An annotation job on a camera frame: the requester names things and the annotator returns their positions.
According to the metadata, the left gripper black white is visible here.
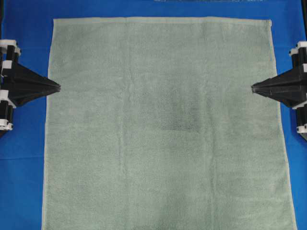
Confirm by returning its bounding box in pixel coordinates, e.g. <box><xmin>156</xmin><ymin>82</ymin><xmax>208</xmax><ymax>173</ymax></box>
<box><xmin>0</xmin><ymin>39</ymin><xmax>60</xmax><ymax>131</ymax></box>

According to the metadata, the pale green bath towel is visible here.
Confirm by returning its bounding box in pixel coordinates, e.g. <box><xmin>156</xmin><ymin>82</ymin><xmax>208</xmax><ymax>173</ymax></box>
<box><xmin>42</xmin><ymin>17</ymin><xmax>297</xmax><ymax>230</ymax></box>

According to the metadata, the blue table cloth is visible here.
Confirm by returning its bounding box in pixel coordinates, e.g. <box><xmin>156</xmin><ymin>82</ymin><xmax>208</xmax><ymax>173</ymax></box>
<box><xmin>0</xmin><ymin>0</ymin><xmax>306</xmax><ymax>230</ymax></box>

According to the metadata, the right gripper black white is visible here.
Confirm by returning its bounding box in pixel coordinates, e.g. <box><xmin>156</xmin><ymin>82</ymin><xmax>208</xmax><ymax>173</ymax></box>
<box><xmin>251</xmin><ymin>41</ymin><xmax>307</xmax><ymax>133</ymax></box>

